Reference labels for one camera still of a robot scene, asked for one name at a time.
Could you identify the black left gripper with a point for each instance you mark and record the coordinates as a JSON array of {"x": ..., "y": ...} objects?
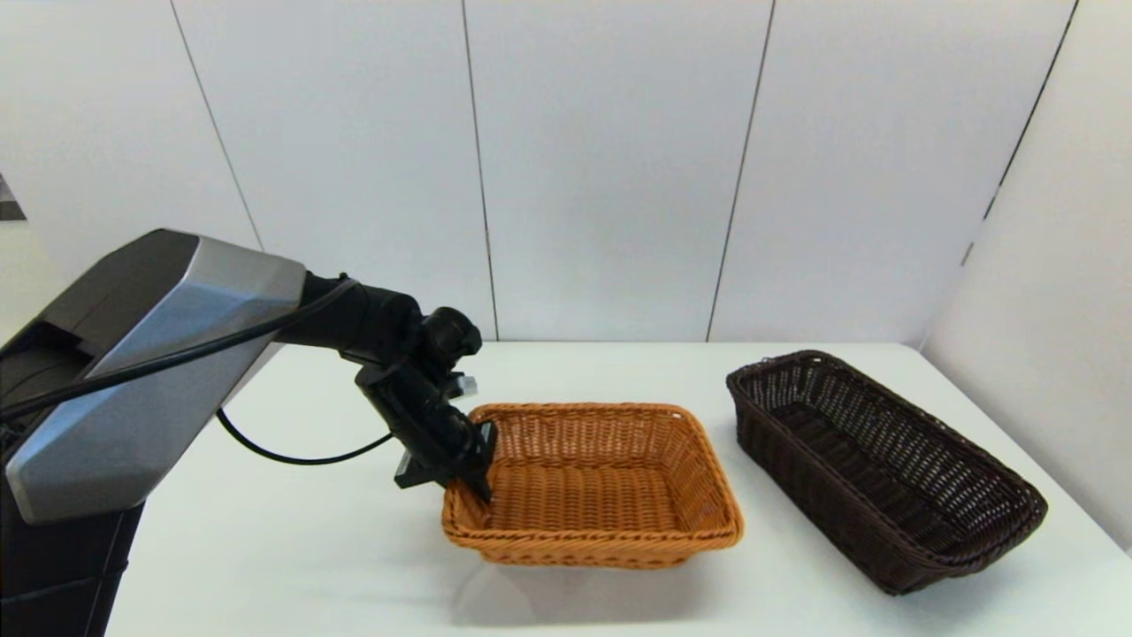
[{"x": 424, "y": 433}]

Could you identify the orange wicker basket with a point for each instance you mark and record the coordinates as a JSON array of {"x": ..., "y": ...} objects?
[{"x": 592, "y": 495}]

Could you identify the dark brown wicker basket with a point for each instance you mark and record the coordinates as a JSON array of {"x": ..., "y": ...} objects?
[{"x": 884, "y": 478}]

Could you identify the black and silver left robot arm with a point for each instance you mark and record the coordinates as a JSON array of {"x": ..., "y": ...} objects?
[{"x": 159, "y": 354}]

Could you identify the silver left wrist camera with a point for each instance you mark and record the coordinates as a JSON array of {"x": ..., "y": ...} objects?
[{"x": 462, "y": 387}]

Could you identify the dark gray wall fixture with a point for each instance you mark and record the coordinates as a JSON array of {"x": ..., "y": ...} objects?
[{"x": 11, "y": 199}]

